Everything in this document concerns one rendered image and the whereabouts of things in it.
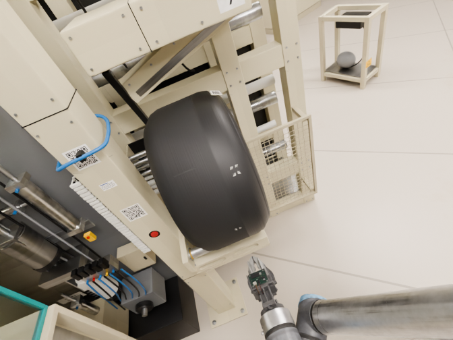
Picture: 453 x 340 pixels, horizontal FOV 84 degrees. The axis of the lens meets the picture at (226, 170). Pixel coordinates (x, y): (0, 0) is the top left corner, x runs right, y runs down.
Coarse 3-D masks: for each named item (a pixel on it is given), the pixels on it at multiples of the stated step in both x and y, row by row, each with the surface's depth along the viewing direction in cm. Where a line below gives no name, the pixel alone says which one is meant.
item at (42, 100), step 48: (0, 0) 57; (0, 48) 55; (0, 96) 61; (48, 96) 63; (48, 144) 71; (96, 144) 75; (96, 192) 85; (144, 192) 96; (144, 240) 107; (192, 288) 144
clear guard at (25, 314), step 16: (0, 288) 62; (0, 304) 61; (16, 304) 64; (32, 304) 68; (0, 320) 59; (16, 320) 63; (32, 320) 67; (0, 336) 58; (16, 336) 61; (32, 336) 65
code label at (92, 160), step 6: (84, 144) 74; (72, 150) 74; (78, 150) 74; (84, 150) 75; (90, 150) 75; (66, 156) 74; (72, 156) 75; (90, 156) 76; (78, 162) 77; (84, 162) 77; (90, 162) 78; (96, 162) 78; (78, 168) 78; (84, 168) 78
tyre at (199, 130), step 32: (192, 96) 88; (160, 128) 79; (192, 128) 77; (224, 128) 76; (160, 160) 75; (192, 160) 74; (224, 160) 74; (160, 192) 78; (192, 192) 74; (224, 192) 75; (256, 192) 78; (192, 224) 77; (224, 224) 80; (256, 224) 85
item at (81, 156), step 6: (96, 114) 84; (108, 120) 83; (108, 126) 81; (108, 132) 78; (108, 138) 76; (102, 144) 74; (96, 150) 73; (78, 156) 73; (84, 156) 73; (72, 162) 73; (60, 168) 74
